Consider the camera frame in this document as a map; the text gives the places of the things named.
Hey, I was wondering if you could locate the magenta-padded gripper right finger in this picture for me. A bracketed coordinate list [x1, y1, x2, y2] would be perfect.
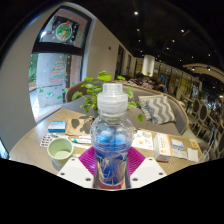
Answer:
[125, 146, 168, 189]

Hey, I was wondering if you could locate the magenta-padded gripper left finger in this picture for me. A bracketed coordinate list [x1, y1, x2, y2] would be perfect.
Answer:
[56, 146, 100, 189]

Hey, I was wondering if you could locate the clear blue-labelled water bottle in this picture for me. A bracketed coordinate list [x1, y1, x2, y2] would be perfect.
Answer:
[89, 83, 135, 190]

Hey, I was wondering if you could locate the pale green ceramic mug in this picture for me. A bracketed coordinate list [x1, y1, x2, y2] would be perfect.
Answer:
[46, 137, 75, 168]

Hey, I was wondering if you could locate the white orange carton box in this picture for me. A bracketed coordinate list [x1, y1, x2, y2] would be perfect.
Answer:
[153, 132, 173, 163]

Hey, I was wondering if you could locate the white green pen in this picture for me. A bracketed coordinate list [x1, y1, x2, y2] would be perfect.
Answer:
[69, 138, 93, 145]

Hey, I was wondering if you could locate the white printed pamphlet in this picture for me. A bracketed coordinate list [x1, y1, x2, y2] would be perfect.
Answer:
[131, 129, 155, 151]

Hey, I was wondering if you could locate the white blue card pack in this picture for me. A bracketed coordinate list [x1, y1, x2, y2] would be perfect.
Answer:
[169, 138, 189, 159]

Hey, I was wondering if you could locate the pill blister pack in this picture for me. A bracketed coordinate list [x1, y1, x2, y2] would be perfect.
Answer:
[39, 133, 54, 148]

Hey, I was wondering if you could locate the curved grey beige sofa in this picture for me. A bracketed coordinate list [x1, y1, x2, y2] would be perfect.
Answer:
[64, 79, 189, 136]

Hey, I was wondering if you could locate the blue white flat box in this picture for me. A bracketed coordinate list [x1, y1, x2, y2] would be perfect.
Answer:
[47, 120, 68, 134]

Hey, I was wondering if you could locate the small yellow card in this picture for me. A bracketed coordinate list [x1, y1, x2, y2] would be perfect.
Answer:
[189, 139, 201, 149]

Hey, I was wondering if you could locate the clear drinking glass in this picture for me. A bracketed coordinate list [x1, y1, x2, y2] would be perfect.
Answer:
[201, 149, 213, 164]

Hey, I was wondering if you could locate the grey white chevron cushion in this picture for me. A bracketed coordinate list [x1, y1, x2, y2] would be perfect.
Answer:
[138, 94, 177, 126]

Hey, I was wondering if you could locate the green potted plant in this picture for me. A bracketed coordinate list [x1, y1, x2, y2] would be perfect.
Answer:
[71, 70, 145, 123]

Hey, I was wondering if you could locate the group of round-backed chairs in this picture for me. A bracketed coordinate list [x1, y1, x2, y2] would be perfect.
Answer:
[181, 96, 224, 159]

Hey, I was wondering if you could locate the person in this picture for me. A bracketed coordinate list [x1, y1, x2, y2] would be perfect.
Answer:
[151, 77, 169, 94]
[128, 72, 146, 86]

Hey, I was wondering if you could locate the dark-framed window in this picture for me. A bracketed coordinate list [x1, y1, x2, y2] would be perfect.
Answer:
[28, 6, 93, 123]

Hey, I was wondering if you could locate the group of ceiling lights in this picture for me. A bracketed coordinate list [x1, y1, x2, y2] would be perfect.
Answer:
[133, 9, 224, 73]

